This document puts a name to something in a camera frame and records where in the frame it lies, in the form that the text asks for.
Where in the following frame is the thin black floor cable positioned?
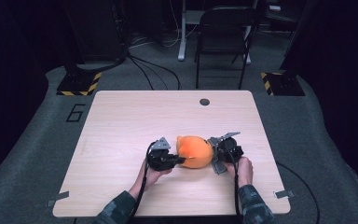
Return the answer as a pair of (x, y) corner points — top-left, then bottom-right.
(276, 161), (321, 224)

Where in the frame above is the black stand post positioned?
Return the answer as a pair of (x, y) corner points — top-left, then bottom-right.
(59, 0), (87, 76)
(279, 0), (311, 74)

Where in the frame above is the striped black stand base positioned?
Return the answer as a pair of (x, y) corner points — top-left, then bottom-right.
(56, 70), (103, 97)
(260, 72), (306, 97)

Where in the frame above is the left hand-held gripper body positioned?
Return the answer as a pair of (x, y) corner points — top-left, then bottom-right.
(146, 136), (177, 172)

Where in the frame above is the hand-held gripper cable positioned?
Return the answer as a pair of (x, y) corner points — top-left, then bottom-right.
(127, 140), (159, 224)
(227, 144), (241, 224)

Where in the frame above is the orange plush toy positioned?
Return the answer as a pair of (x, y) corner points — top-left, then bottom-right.
(175, 134), (214, 170)

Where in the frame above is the black equipment cabinet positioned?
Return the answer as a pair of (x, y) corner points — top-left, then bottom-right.
(63, 0), (129, 63)

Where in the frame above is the white desk leg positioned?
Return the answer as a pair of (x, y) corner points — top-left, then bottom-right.
(177, 0), (190, 62)
(244, 24), (253, 65)

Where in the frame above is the grey tape piece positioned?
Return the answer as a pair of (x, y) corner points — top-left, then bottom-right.
(273, 189), (296, 200)
(46, 190), (70, 208)

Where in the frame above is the right hand-held gripper cable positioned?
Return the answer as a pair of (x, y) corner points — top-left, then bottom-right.
(227, 144), (241, 224)

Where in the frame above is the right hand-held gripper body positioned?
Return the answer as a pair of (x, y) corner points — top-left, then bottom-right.
(213, 131), (245, 165)

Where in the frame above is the left hand-held gripper cable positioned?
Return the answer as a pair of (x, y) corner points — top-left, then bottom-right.
(127, 140), (159, 224)

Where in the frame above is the person's right hand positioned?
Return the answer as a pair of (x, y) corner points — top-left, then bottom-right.
(223, 156), (255, 188)

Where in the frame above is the black folding chair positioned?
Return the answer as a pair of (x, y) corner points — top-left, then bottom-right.
(194, 4), (262, 91)

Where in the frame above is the person's left hand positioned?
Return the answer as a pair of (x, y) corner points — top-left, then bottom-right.
(139, 158), (173, 190)

